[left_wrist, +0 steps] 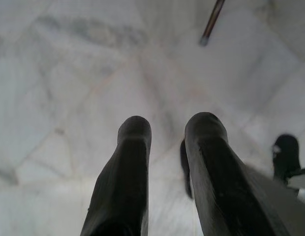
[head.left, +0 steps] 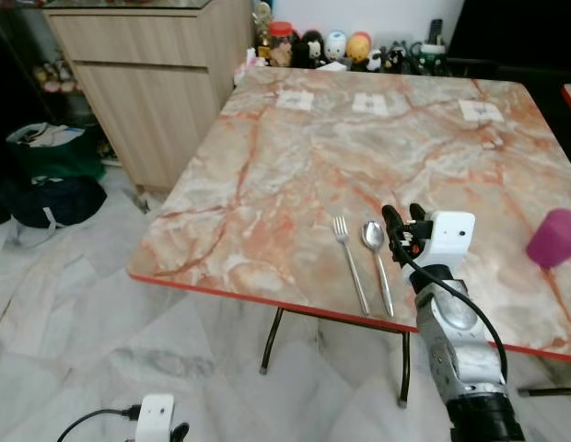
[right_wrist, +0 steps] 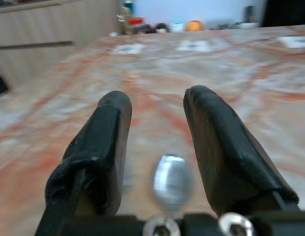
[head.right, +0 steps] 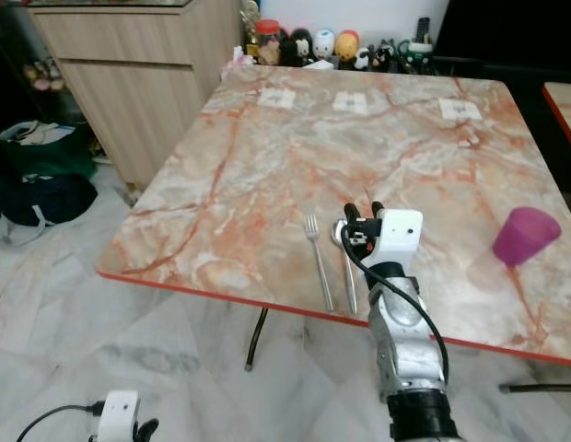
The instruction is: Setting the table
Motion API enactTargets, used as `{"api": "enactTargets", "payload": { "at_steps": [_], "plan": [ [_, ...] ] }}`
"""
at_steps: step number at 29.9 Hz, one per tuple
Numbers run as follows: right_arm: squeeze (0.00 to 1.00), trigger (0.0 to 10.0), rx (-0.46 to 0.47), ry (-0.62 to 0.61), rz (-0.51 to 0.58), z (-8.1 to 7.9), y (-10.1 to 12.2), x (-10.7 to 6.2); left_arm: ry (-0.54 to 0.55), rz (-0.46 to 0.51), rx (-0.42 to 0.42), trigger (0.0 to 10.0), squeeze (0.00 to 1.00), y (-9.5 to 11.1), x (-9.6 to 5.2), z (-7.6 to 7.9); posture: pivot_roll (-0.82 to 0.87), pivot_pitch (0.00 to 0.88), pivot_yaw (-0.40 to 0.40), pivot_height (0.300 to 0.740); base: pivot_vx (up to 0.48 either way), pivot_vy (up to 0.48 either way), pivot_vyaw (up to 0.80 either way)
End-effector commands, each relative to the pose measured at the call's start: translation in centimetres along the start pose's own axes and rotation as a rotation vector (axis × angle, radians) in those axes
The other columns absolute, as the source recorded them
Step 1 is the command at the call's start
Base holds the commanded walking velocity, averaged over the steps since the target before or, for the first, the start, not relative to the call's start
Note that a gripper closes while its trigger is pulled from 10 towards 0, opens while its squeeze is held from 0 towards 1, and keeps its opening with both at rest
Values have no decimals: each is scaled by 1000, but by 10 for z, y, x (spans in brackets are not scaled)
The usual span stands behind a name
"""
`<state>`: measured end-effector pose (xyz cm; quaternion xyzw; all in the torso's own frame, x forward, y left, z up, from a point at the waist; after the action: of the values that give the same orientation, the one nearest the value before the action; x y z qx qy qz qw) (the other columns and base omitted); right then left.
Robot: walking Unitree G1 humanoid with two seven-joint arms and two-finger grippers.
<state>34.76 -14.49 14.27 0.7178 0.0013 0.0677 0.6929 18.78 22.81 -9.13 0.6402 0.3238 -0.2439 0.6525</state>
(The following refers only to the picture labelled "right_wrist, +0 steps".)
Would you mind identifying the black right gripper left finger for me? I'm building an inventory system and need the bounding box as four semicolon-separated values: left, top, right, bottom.
35;90;132;236

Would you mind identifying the dark monitor screen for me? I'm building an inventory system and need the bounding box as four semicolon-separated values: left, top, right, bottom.
261;0;305;28

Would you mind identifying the light wooden cabinet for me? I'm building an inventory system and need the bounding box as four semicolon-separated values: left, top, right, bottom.
0;0;122;93

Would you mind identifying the orange round object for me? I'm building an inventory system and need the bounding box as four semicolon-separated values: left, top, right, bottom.
184;20;205;32

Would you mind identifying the red box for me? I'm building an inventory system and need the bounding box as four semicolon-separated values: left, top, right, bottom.
127;17;145;26

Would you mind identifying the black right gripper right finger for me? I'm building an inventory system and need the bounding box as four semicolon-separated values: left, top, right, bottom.
183;85;301;218

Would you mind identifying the white paper marker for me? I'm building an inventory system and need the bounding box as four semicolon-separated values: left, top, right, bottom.
176;40;212;52
111;43;145;55
277;36;305;49

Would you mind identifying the white small cup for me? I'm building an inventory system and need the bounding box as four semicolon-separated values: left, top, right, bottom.
170;21;184;33

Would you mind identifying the golden figurine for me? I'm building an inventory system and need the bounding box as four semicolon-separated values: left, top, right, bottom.
117;6;132;35

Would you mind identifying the black haired doll head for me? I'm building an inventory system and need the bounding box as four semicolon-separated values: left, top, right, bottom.
154;23;171;33

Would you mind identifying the silver metal spoon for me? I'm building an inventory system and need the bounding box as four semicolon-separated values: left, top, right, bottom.
152;153;194;217

